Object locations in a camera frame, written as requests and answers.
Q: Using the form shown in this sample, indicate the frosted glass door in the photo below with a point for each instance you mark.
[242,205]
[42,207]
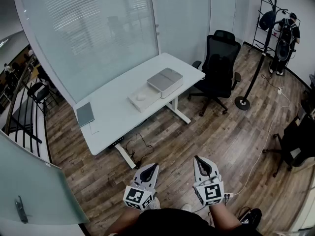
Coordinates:
[37,181]

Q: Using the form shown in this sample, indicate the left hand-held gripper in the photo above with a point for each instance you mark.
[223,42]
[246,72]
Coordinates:
[134,195]

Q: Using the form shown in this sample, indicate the black swivel chair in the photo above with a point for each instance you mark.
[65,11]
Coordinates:
[295,141]

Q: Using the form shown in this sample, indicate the grey notebook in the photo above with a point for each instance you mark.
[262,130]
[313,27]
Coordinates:
[85,114]

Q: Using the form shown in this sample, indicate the black desk control panel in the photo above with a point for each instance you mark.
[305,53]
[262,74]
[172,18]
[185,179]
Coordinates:
[118,142]

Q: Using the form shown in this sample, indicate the person's black clothing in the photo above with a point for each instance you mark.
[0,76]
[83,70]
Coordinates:
[177,224]

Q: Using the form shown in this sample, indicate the small white power strip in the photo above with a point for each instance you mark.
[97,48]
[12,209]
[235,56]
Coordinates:
[280,90]

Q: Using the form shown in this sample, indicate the person's left forearm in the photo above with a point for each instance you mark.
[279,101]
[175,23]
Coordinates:
[123,221]

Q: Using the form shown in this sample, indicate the black floor bag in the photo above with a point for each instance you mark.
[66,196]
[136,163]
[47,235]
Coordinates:
[251,217]

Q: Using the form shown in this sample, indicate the black bar stool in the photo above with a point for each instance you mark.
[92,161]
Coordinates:
[38,92]

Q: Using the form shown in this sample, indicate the black mesh office chair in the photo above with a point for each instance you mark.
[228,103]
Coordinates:
[219,67]

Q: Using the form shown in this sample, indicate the white box tray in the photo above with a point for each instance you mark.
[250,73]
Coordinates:
[147,102]

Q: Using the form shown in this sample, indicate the black stair railing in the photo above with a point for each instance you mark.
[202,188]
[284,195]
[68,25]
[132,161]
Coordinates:
[23,112]

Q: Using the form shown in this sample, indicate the person's white shoe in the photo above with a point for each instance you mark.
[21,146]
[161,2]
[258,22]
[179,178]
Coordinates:
[155,203]
[186,207]

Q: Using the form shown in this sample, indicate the person's white left shoe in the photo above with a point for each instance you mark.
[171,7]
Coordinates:
[155,203]

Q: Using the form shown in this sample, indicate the small white object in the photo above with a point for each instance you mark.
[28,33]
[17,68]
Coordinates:
[140,97]

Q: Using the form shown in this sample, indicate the person's right forearm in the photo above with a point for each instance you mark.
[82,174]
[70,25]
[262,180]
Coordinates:
[222,216]

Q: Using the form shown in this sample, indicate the person's white right shoe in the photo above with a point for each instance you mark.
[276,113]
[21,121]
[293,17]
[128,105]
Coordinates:
[186,207]

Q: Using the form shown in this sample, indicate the grey box lid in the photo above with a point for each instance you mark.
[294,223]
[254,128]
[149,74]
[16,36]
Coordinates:
[165,81]

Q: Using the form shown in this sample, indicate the black hanging bag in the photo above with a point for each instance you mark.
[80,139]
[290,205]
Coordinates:
[267,20]

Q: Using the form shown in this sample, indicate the black coat rack stand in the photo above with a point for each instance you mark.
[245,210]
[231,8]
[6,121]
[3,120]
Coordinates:
[257,70]

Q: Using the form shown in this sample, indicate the white desk leg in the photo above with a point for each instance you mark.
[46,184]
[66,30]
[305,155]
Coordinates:
[126,156]
[179,110]

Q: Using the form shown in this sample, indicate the white power strip with plugs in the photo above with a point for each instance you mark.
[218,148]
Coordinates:
[229,195]

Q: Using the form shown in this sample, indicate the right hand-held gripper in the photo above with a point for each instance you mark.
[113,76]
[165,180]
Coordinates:
[211,192]

